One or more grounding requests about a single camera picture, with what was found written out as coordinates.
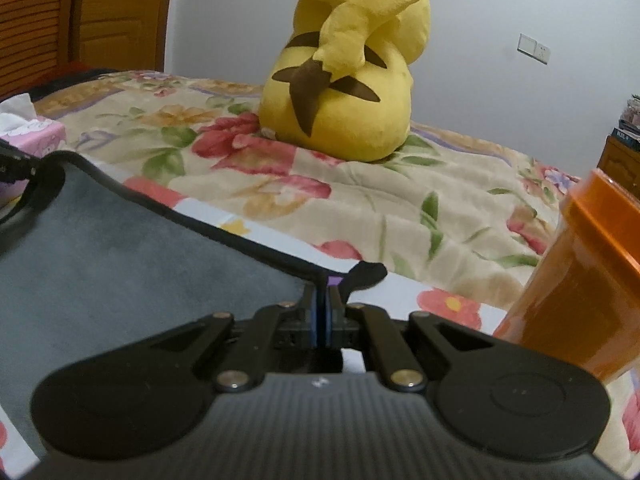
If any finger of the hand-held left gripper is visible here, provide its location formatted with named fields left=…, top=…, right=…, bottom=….
left=0, top=140, right=40, bottom=184

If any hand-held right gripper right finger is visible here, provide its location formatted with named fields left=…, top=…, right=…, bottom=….
left=326, top=284, right=495, bottom=393

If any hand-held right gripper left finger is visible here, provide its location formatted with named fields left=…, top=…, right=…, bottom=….
left=148, top=283, right=321, bottom=394

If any grey towel with black edging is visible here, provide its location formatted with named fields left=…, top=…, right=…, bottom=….
left=0, top=150, right=389, bottom=477

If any pink tissue box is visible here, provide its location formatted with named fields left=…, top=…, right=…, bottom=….
left=0, top=94, right=67, bottom=207

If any floral blanket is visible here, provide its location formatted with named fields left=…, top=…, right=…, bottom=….
left=0, top=69, right=640, bottom=480

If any wooden wardrobe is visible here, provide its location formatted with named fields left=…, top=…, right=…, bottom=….
left=0, top=0, right=177, bottom=102

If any yellow plush toy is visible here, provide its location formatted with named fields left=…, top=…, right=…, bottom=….
left=258, top=0, right=481, bottom=163

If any orange plastic container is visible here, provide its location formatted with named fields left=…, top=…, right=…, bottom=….
left=492, top=169, right=640, bottom=382

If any wooden nightstand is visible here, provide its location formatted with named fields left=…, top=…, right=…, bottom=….
left=597, top=135, right=640, bottom=196

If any stack of books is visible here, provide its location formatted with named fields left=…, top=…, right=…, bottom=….
left=618, top=94, right=640, bottom=150

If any white wall switch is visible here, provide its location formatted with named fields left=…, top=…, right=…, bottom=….
left=517, top=33, right=551, bottom=65

